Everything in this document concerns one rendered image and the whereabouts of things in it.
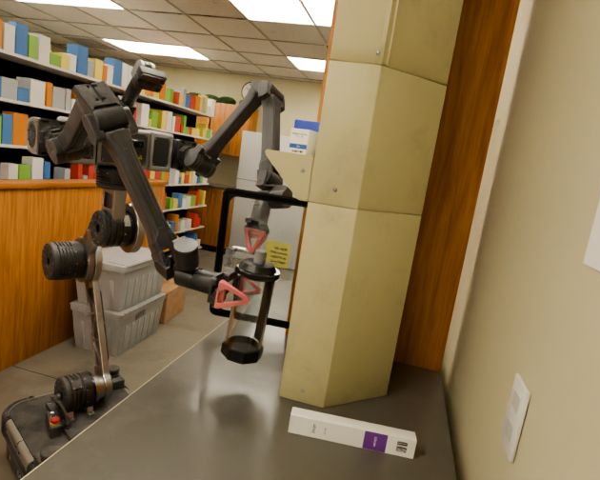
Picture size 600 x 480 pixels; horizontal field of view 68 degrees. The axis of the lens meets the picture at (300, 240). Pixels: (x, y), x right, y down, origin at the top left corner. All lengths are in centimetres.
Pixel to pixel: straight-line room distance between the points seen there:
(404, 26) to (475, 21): 40
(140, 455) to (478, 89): 118
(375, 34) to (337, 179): 30
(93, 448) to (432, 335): 93
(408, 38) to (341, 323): 63
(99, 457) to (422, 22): 105
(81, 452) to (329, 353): 52
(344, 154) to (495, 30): 61
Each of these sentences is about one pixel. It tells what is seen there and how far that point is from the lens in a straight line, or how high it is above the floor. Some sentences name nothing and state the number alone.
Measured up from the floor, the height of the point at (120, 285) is 53.
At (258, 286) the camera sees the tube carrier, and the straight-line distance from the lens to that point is 103.
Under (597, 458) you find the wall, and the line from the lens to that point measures 56.
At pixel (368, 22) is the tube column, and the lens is 102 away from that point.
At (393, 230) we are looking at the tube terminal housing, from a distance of 105.
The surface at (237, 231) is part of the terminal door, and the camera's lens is 134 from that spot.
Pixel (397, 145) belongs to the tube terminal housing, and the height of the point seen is 156.
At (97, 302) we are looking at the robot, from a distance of 233.
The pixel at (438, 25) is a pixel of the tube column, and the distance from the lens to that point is 111.
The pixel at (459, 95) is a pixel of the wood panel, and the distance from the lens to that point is 135.
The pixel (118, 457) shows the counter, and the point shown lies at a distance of 93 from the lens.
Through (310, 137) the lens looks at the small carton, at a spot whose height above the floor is 155.
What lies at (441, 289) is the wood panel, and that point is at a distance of 137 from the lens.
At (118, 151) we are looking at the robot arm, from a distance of 117.
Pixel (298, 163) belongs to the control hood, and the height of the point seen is 149.
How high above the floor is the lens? 149
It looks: 10 degrees down
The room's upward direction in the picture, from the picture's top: 8 degrees clockwise
